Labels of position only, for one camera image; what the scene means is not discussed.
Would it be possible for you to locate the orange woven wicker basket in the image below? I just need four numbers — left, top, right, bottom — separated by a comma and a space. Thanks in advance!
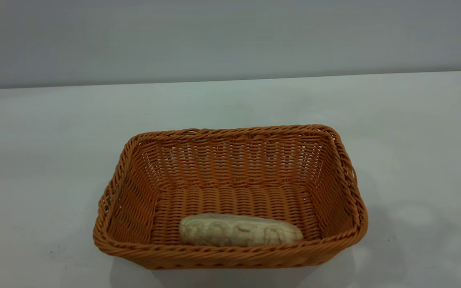
92, 124, 369, 270

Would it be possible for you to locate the striped bread roll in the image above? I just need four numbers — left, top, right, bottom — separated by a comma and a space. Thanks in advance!
179, 213, 304, 247

